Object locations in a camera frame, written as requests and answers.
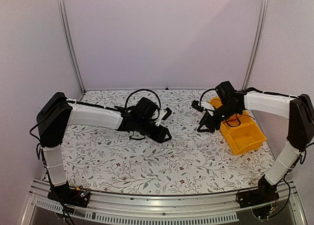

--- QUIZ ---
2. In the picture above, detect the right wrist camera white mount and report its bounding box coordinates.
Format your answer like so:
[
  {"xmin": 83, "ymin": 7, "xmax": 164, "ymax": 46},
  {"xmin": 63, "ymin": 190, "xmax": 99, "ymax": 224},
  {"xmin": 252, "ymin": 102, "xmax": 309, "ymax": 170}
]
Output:
[{"xmin": 191, "ymin": 100, "xmax": 215, "ymax": 112}]

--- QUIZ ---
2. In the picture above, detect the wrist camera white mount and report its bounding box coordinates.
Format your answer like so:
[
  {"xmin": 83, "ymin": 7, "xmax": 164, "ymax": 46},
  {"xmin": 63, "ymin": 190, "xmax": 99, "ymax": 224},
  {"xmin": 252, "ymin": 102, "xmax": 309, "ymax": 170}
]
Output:
[
  {"xmin": 191, "ymin": 100, "xmax": 215, "ymax": 112},
  {"xmin": 156, "ymin": 108, "xmax": 172, "ymax": 126}
]

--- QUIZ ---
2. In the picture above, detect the right camera black cable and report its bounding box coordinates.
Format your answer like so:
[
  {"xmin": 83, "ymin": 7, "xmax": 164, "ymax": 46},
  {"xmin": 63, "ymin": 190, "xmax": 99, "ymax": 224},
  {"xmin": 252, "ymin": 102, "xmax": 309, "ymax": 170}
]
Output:
[{"xmin": 199, "ymin": 88, "xmax": 218, "ymax": 105}]

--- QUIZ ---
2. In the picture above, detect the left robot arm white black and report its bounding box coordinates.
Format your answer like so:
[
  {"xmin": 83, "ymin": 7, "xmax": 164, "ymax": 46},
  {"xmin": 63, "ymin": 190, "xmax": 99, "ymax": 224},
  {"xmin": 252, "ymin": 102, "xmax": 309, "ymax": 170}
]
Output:
[{"xmin": 31, "ymin": 92, "xmax": 172, "ymax": 202}]

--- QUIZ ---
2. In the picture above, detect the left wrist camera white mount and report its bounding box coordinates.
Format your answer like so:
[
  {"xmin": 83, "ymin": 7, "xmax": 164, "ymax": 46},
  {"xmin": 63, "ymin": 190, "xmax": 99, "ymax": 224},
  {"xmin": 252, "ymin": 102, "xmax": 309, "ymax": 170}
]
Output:
[{"xmin": 156, "ymin": 108, "xmax": 172, "ymax": 126}]

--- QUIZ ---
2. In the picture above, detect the floral patterned table mat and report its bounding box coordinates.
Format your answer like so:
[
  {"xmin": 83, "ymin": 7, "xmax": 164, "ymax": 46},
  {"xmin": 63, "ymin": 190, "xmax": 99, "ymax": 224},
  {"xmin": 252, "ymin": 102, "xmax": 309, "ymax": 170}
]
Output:
[{"xmin": 61, "ymin": 90, "xmax": 274, "ymax": 195}]

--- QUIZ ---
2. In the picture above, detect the aluminium frame post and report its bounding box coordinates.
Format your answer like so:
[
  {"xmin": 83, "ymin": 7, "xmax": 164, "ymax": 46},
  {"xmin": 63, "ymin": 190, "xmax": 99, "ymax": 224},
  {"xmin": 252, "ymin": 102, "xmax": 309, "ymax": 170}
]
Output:
[
  {"xmin": 57, "ymin": 0, "xmax": 86, "ymax": 94},
  {"xmin": 241, "ymin": 0, "xmax": 268, "ymax": 89}
]

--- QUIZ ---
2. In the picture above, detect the right aluminium frame post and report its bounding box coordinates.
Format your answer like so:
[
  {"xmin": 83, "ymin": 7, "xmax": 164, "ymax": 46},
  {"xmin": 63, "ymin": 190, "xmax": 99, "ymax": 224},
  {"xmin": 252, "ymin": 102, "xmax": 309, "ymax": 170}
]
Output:
[{"xmin": 241, "ymin": 0, "xmax": 268, "ymax": 89}]

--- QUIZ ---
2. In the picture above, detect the left aluminium frame post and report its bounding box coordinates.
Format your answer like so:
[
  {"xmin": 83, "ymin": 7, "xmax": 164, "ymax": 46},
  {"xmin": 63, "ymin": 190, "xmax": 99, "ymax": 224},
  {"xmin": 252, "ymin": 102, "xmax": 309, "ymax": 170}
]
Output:
[{"xmin": 57, "ymin": 0, "xmax": 86, "ymax": 94}]

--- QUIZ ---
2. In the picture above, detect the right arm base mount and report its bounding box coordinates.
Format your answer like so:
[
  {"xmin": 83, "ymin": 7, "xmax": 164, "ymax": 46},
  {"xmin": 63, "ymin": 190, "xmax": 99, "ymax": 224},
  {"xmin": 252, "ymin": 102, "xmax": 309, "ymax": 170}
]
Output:
[{"xmin": 235, "ymin": 186, "xmax": 279, "ymax": 220}]

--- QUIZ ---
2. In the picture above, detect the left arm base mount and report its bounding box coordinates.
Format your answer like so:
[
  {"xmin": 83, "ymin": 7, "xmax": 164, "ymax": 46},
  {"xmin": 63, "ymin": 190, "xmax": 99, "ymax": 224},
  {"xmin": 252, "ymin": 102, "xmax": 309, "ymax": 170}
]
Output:
[{"xmin": 48, "ymin": 184, "xmax": 90, "ymax": 208}]

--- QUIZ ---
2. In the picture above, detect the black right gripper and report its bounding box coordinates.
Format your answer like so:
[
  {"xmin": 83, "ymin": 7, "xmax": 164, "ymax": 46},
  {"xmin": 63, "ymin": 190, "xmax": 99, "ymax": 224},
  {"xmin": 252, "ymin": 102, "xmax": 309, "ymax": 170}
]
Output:
[{"xmin": 198, "ymin": 102, "xmax": 241, "ymax": 132}]

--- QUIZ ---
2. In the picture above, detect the front aluminium rail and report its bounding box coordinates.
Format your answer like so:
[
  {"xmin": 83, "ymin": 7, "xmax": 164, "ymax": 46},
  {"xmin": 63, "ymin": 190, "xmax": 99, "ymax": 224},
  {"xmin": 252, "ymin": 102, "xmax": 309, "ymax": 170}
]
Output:
[{"xmin": 21, "ymin": 179, "xmax": 308, "ymax": 225}]

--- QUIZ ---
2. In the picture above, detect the camera black cable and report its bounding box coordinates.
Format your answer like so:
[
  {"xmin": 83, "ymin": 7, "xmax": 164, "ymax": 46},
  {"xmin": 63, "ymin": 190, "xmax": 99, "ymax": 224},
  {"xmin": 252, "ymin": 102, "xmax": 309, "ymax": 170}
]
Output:
[
  {"xmin": 199, "ymin": 88, "xmax": 218, "ymax": 105},
  {"xmin": 124, "ymin": 88, "xmax": 162, "ymax": 113}
]

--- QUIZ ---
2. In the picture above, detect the yellow three-compartment bin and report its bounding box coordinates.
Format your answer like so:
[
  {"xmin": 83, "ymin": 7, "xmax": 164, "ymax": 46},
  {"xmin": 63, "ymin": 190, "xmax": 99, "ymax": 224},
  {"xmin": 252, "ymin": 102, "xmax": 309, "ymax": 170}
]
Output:
[{"xmin": 220, "ymin": 111, "xmax": 266, "ymax": 155}]

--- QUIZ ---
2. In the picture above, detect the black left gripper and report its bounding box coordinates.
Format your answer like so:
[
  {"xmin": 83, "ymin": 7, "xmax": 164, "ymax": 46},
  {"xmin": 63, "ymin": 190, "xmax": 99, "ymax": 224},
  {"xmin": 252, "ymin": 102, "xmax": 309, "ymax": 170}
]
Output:
[{"xmin": 136, "ymin": 117, "xmax": 172, "ymax": 143}]

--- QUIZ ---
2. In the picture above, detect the left camera black cable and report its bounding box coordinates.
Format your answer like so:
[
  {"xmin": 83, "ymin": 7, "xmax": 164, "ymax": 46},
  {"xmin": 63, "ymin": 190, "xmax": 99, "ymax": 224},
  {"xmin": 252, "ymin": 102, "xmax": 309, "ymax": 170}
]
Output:
[{"xmin": 124, "ymin": 88, "xmax": 162, "ymax": 113}]

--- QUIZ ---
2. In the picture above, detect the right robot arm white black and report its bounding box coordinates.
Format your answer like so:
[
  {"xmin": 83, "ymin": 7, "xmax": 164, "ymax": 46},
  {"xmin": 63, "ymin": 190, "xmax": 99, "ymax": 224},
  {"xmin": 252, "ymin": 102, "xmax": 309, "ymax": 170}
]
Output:
[{"xmin": 191, "ymin": 81, "xmax": 314, "ymax": 203}]

